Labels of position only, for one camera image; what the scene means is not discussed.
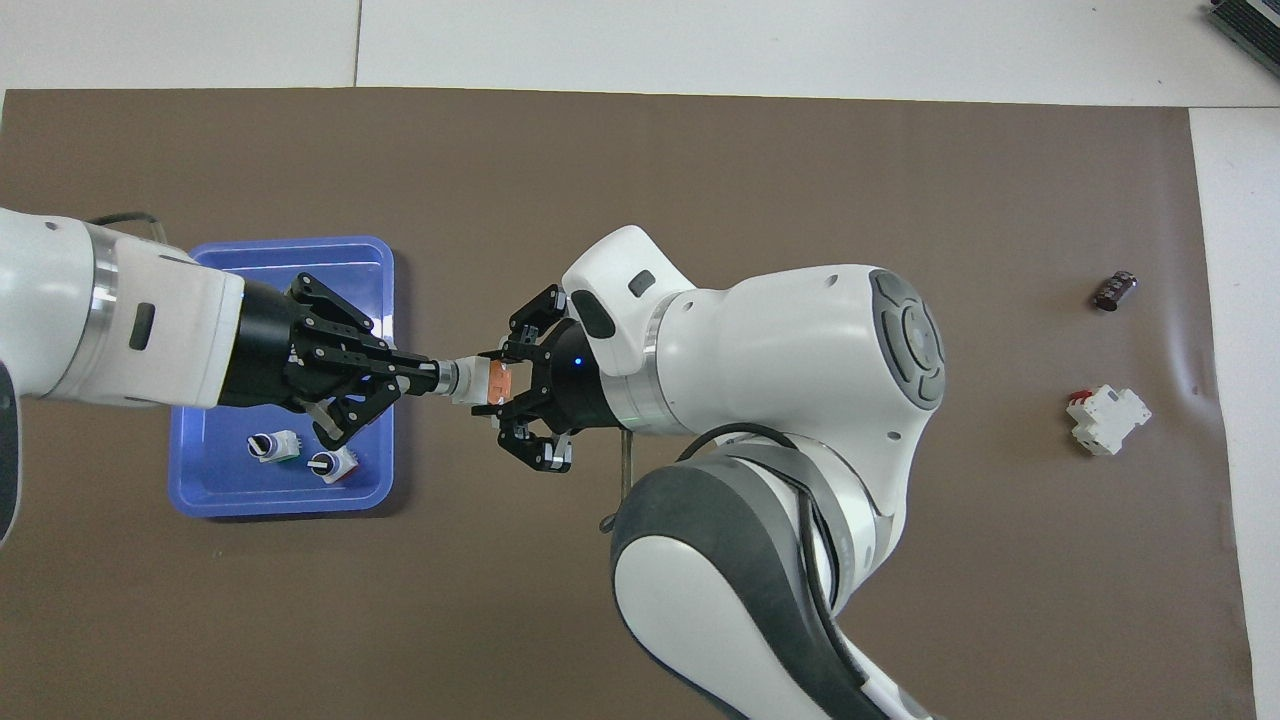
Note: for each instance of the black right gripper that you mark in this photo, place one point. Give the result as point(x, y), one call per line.
point(575, 380)

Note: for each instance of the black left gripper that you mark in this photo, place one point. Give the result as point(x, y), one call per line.
point(262, 345)

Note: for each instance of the white selector switch orange base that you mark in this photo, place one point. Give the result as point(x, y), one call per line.
point(472, 382)

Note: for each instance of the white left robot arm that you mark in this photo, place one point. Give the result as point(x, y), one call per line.
point(60, 300)

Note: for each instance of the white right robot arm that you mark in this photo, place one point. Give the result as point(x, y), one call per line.
point(800, 360)

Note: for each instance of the blue plastic tray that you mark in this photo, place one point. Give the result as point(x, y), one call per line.
point(215, 480)

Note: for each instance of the brown table mat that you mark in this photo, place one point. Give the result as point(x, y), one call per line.
point(900, 150)

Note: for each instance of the white circuit breaker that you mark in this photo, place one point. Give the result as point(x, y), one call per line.
point(1108, 420)

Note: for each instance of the small black terminal block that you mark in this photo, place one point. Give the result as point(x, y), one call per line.
point(1115, 291)

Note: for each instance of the grey device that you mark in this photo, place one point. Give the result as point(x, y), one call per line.
point(1250, 25)

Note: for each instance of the white selector switch black knob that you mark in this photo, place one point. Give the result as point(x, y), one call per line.
point(333, 465)
point(273, 446)

